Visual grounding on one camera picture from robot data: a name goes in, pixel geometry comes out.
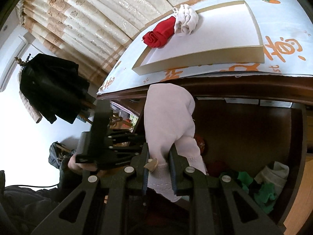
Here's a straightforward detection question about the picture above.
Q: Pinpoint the white pink underwear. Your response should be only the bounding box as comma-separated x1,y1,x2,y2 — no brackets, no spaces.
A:
144,83,206,202

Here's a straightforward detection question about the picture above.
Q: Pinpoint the bright red underwear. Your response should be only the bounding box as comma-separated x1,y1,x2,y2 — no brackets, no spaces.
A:
142,16,176,48

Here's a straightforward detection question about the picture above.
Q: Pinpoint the pale pink bra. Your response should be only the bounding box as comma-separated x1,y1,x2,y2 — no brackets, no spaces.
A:
172,4,199,36

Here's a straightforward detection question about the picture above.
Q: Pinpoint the green underwear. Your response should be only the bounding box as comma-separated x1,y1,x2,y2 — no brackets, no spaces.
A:
237,171,278,214

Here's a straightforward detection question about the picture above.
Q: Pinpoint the open wooden drawer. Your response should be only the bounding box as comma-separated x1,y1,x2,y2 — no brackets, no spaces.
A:
192,98,307,226

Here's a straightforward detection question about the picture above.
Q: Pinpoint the person's left hand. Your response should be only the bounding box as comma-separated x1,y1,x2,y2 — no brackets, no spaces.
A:
67,154,97,174

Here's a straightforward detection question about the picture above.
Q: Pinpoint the grey folded sock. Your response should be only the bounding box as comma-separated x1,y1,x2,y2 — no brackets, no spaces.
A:
254,161,290,196

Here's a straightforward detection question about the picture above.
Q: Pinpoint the black coat on rack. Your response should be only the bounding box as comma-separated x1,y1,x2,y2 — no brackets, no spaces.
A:
20,54,90,124

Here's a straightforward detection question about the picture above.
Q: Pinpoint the dark wooden dresser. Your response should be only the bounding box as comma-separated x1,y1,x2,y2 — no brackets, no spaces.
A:
96,74,313,228

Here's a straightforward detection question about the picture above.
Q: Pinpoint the wooden coat rack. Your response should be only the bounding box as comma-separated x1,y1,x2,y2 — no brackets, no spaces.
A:
14,54,31,67

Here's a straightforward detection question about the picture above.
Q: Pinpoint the cream floral curtain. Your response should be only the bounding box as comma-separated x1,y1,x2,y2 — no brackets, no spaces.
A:
15,0,294,86

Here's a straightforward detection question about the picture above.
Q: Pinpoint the shallow gold cardboard tray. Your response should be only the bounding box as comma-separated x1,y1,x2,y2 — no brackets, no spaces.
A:
132,1,265,75

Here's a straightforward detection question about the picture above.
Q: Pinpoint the white orange-print table cover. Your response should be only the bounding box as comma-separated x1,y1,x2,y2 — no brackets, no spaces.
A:
98,0,312,94

